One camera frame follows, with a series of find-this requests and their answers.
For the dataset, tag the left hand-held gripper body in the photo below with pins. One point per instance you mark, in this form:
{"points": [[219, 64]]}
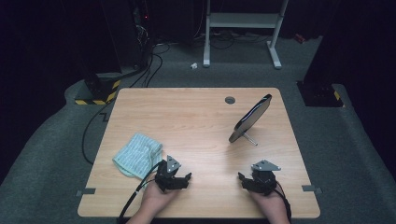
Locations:
{"points": [[166, 179]]}

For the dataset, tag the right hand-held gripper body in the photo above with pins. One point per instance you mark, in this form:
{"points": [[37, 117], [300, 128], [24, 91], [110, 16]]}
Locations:
{"points": [[263, 180]]}

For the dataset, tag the light blue striped cloth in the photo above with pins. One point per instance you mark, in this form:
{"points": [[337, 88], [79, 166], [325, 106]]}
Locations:
{"points": [[138, 155]]}

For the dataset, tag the person's left hand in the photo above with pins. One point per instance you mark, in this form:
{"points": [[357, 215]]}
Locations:
{"points": [[155, 197]]}

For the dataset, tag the person's right hand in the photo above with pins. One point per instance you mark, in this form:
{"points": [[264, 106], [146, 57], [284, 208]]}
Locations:
{"points": [[271, 203]]}

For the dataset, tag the grey tape strip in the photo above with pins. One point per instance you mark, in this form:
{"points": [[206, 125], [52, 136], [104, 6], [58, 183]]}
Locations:
{"points": [[85, 191], [311, 188]]}

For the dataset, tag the grey round table grommet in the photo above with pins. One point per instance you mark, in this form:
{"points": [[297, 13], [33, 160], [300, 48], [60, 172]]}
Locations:
{"points": [[230, 100]]}

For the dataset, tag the black base with yellow corner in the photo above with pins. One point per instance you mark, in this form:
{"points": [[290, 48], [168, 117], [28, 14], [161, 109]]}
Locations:
{"points": [[320, 95]]}

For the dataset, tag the black yellow striped base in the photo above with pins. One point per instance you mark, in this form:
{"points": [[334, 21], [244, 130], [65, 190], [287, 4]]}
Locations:
{"points": [[96, 93]]}

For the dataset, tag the small white scrap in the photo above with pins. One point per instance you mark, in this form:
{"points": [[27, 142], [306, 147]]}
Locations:
{"points": [[194, 65]]}

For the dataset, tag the small red object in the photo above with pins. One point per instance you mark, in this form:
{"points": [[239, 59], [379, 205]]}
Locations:
{"points": [[299, 38]]}

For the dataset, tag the dark equipment rack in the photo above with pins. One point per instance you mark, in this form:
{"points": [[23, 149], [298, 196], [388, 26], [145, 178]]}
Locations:
{"points": [[141, 31]]}

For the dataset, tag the white metal stand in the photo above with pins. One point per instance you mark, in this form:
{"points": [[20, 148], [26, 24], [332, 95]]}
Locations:
{"points": [[243, 20]]}

